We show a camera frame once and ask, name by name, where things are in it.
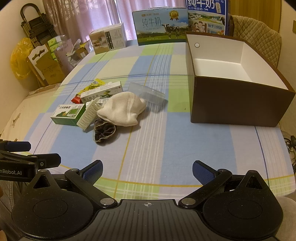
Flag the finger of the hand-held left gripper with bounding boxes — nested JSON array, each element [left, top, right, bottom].
[[0, 140, 32, 153], [0, 150, 62, 168]]

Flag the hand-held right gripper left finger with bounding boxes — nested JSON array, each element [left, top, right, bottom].
[[26, 159, 118, 209]]

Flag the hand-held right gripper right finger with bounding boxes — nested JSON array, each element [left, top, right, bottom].
[[178, 159, 270, 210]]

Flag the dark velvet scrunchie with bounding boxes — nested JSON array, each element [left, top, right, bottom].
[[93, 117, 116, 142]]

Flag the green white spray box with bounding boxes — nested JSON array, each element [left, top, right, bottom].
[[50, 103, 86, 126]]

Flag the white ribbed plastic holder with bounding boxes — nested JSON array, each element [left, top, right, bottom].
[[76, 97, 104, 129]]

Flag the white sock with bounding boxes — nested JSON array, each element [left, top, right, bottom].
[[97, 91, 147, 127]]

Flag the brown cardboard box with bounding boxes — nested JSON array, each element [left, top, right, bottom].
[[186, 34, 296, 128]]

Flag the white ointment box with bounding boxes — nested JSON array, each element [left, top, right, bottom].
[[80, 82, 123, 104]]

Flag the yellow red snack packet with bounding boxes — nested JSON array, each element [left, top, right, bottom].
[[71, 79, 114, 104]]

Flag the clear plastic container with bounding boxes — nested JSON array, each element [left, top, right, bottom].
[[128, 82, 166, 107]]

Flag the person's left leg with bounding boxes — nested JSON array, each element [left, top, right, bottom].
[[0, 180, 30, 210]]

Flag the person's leg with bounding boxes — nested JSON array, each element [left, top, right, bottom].
[[0, 180, 30, 210], [276, 196, 296, 241]]

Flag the flat cardboard sheet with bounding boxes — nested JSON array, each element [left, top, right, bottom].
[[28, 83, 61, 96]]

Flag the tan cardboard box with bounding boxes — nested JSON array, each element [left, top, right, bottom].
[[26, 44, 65, 86]]

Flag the yellow plastic bag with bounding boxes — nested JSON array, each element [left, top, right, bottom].
[[11, 37, 35, 80]]

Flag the person's right leg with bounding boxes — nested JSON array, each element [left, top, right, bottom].
[[276, 196, 296, 241]]

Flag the stack of green boxes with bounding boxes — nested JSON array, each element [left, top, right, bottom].
[[47, 36, 67, 61]]

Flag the small open cardboard boxes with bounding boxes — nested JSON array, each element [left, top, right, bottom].
[[76, 39, 93, 59]]

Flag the black folding step ladder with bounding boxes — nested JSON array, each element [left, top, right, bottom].
[[20, 5, 57, 50]]

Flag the beige printed box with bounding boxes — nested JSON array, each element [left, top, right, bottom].
[[89, 23, 127, 55]]

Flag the quilted beige chair cover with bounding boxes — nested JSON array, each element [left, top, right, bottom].
[[229, 15, 282, 69]]

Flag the green milk carton box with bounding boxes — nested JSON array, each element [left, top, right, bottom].
[[132, 7, 189, 46]]

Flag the blue milk carton box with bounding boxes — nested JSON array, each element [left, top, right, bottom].
[[185, 0, 229, 37]]

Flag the pink curtain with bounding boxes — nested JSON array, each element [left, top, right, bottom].
[[43, 0, 188, 44]]

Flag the black cables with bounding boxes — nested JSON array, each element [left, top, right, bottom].
[[283, 132, 296, 176]]

